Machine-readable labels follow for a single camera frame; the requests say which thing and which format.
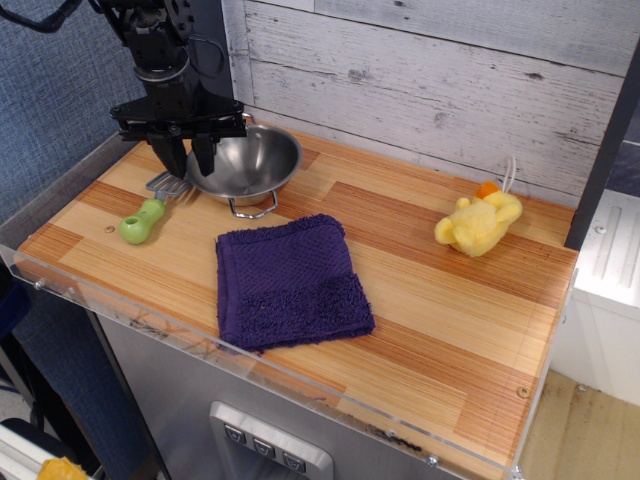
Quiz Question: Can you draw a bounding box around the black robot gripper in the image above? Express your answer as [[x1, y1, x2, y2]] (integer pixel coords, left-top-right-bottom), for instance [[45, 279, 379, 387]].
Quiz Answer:
[[110, 65, 246, 179]]

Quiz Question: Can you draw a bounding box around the silver metal pot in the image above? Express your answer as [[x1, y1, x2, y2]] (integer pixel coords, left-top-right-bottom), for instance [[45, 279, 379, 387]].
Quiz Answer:
[[186, 114, 303, 220]]

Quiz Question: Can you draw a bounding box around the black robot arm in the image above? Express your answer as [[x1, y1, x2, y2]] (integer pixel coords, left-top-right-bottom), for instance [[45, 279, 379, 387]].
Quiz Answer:
[[96, 1, 246, 178]]

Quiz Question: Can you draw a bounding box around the green and grey spatula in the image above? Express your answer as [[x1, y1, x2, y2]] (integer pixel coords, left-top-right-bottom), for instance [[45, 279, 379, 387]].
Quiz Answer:
[[119, 171, 192, 245]]

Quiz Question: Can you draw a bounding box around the purple folded towel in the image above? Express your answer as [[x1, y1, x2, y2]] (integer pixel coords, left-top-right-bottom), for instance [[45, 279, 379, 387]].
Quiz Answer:
[[216, 214, 375, 351]]

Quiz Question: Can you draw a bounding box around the yellow plush duck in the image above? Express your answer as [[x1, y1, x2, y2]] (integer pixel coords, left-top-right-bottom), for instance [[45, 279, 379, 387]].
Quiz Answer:
[[434, 156, 523, 257]]

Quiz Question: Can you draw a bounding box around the silver button control panel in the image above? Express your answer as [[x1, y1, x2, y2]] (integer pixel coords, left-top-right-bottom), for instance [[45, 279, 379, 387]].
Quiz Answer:
[[209, 401, 334, 479]]

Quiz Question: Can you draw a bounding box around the clear acrylic front guard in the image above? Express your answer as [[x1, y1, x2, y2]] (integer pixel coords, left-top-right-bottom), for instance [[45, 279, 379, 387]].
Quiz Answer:
[[1, 247, 521, 479]]

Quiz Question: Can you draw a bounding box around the white cabinet at right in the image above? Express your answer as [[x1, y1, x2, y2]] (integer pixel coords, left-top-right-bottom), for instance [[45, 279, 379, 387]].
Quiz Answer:
[[550, 190, 639, 405]]

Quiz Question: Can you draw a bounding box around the dark vertical post right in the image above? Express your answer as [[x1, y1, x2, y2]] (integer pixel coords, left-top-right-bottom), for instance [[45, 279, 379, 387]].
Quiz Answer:
[[564, 45, 639, 250]]

